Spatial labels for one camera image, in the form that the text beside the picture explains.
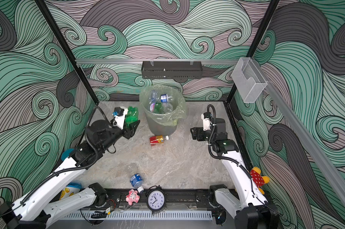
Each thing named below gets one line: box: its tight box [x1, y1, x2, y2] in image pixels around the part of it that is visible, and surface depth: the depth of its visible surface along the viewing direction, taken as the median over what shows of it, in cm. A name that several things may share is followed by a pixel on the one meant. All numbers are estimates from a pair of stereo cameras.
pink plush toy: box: [125, 188, 141, 206], surface depth 73 cm
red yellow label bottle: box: [149, 135, 170, 147], surface depth 94 cm
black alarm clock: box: [145, 185, 166, 213], surface depth 73 cm
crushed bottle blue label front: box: [129, 173, 144, 194], surface depth 76 cm
